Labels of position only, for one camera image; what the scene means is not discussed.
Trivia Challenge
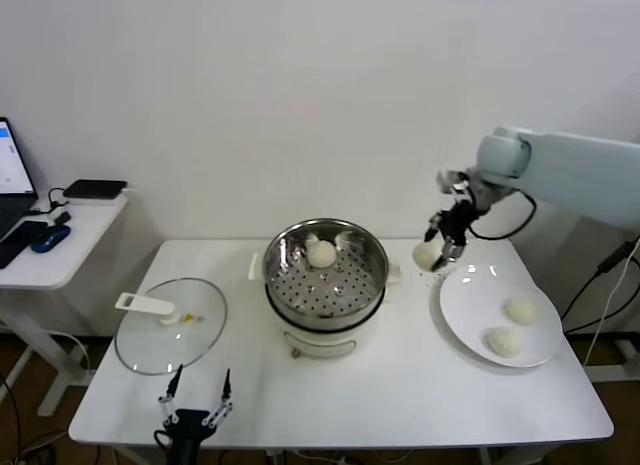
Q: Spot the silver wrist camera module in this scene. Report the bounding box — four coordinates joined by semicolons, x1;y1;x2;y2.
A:
435;169;484;206

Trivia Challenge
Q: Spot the black cable with adapter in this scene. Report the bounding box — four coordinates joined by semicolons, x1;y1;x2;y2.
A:
559;237;640;336

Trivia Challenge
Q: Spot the black flat box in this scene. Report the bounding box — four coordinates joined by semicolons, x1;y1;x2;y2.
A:
62;179;128;201

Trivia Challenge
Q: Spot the white side table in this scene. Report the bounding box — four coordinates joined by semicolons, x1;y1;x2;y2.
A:
0;192;132;419

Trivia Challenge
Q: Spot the white electric cooking pot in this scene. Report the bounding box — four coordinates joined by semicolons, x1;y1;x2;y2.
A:
248;252;404;361

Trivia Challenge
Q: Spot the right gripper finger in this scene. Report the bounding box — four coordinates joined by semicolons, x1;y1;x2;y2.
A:
424;210;446;240
432;237;467;273

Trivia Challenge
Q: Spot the white hanging cable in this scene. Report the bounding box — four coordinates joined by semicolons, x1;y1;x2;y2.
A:
582;244;640;371

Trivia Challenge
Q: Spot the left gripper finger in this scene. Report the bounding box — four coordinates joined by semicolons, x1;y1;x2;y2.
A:
157;364;183;427
202;368;235;428

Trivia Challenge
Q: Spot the glass lid with white handle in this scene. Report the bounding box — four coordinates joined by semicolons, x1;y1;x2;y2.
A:
113;277;229;376

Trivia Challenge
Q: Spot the white steamed baozi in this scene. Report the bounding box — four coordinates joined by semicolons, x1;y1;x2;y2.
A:
484;326;524;359
411;241;445;272
504;297;539;327
305;238;337;269

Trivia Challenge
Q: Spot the white round plate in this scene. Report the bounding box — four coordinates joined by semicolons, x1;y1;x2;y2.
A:
439;263;564;369

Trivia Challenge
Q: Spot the thin black desk cable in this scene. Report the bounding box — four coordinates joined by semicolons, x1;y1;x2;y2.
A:
25;186;70;217

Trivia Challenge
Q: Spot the white floor cable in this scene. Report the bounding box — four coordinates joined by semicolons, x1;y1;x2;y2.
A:
46;329;98;376

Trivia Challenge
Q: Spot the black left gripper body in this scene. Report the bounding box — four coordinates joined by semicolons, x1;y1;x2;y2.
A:
163;409;215;465

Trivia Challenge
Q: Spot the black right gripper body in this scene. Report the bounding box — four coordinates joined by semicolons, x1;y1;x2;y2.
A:
439;199;477;246

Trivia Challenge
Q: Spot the black laptop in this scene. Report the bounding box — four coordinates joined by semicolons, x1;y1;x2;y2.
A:
0;117;40;242

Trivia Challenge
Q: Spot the blue computer mouse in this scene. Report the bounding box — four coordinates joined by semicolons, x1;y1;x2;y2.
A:
29;223;72;253

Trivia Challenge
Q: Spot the perforated steel steamer basket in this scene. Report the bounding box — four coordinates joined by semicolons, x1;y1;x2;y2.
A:
263;217;391;322

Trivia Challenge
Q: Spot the black smartphone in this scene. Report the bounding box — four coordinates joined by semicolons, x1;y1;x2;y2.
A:
0;220;50;270

